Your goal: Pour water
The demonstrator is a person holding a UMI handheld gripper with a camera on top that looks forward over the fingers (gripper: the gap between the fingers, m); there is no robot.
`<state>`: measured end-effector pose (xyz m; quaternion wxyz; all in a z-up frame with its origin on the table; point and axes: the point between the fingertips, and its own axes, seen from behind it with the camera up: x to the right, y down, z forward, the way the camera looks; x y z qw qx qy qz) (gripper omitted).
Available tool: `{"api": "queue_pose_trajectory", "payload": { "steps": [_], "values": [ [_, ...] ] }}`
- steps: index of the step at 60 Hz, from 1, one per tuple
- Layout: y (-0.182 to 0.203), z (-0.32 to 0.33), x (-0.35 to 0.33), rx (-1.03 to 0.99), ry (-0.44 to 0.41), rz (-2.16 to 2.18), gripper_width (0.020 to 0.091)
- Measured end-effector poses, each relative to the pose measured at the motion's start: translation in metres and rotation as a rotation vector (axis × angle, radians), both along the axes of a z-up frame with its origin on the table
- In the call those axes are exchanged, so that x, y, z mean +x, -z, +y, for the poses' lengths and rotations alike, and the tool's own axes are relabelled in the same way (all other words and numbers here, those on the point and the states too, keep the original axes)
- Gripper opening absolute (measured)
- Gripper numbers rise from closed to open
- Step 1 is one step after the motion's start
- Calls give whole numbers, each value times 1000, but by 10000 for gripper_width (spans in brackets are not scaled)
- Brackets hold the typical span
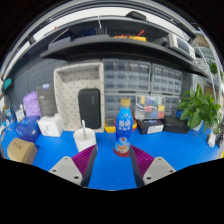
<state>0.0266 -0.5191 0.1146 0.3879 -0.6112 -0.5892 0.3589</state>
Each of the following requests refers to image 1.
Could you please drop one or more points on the small black labelled box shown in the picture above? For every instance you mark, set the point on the small black labelled box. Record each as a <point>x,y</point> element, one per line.
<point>150,126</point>

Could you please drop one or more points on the yellow multimeter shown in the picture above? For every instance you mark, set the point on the yellow multimeter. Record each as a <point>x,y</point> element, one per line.
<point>109,126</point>

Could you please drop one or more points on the black pouch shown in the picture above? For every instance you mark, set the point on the black pouch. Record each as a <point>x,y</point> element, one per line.
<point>176,125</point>

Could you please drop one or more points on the white product box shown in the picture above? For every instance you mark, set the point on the white product box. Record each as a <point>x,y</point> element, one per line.
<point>50,126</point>

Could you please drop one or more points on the blue drink bottle gold cap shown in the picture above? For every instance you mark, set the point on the blue drink bottle gold cap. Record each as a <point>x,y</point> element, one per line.
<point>124,126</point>

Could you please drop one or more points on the green potted plant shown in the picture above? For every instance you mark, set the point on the green potted plant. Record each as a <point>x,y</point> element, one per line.
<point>198,108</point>

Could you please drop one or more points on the black overhead shelf unit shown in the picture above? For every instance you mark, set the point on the black overhead shelf unit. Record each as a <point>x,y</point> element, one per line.
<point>110,46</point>

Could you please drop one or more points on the brown cardboard box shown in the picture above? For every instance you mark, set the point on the brown cardboard box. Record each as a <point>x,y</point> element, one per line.
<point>21,150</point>

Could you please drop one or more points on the clear organizer colourful parts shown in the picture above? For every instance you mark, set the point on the clear organizer colourful parts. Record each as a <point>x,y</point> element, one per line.
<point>150,107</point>

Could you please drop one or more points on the blue cardboard box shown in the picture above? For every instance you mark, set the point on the blue cardboard box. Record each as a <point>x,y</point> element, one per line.
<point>28,128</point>

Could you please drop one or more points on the grey drawer cabinet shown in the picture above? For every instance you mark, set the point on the grey drawer cabinet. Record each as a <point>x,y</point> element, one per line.
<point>111,105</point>
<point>126,76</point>
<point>166,80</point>
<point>172,105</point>

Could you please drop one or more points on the metal spoon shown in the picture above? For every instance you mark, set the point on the metal spoon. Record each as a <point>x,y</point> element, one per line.
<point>83,128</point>

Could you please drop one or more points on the dark grey upright box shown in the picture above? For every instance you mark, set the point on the dark grey upright box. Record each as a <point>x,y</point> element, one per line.
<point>46,100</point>

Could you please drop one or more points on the purple plastic bag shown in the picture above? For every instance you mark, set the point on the purple plastic bag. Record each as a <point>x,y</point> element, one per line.
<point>31,103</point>

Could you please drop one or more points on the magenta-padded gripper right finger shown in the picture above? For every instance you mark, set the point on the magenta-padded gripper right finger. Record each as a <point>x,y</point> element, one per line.
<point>156,168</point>

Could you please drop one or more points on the grey dotted felt tray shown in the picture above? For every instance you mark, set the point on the grey dotted felt tray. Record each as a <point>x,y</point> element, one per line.
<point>66,96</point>

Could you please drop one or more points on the teal hanging bin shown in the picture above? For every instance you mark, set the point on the teal hanging bin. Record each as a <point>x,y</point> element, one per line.
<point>8,84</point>

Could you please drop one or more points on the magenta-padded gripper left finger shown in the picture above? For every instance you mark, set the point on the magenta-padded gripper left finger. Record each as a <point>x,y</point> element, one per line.
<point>66,168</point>

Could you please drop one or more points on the dark grey pegboard panel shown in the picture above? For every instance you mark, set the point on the dark grey pegboard panel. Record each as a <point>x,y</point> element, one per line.
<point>33,73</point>

